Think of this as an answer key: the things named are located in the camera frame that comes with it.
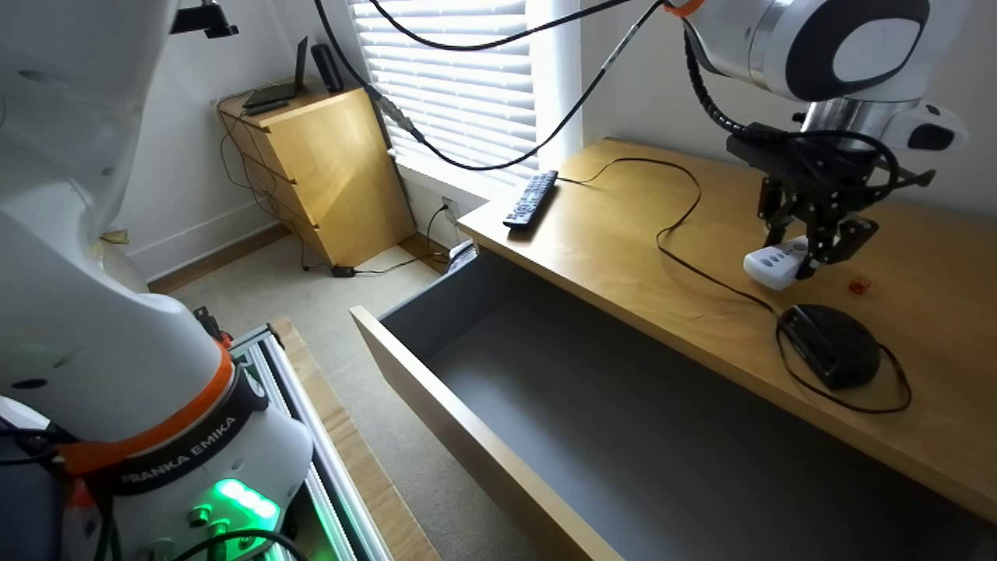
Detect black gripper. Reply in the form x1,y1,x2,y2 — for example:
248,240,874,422
760,151,897,282

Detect white remote control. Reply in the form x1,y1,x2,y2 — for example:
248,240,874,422
740,237,816,294

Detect black remote control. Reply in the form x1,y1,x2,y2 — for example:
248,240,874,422
500,167,560,234

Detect black round puck device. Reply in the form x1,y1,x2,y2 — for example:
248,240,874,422
775,301,885,391

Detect open drawer with grey inside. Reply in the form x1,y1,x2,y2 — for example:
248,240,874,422
350,242,997,561

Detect white window blinds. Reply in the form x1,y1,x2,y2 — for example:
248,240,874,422
347,0,544,195

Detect light wooden cabinet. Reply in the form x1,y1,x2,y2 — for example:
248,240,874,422
216,83,417,272

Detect robot stand with wooden board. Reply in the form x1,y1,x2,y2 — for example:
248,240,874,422
190,306,444,561

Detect upright black device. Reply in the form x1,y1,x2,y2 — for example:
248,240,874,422
308,40,347,97

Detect flat black router with antenna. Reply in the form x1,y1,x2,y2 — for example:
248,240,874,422
239,34,310,118

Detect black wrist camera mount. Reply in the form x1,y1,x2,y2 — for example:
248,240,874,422
726,122,822,170

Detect black cable on desk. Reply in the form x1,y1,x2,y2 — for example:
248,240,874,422
557,151,915,416

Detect long black hanging robot cable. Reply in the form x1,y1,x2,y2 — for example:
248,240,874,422
308,0,673,174

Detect short black hanging robot cable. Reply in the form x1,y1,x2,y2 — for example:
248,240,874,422
367,0,631,55

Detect black mounted camera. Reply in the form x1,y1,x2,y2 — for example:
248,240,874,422
167,0,244,40

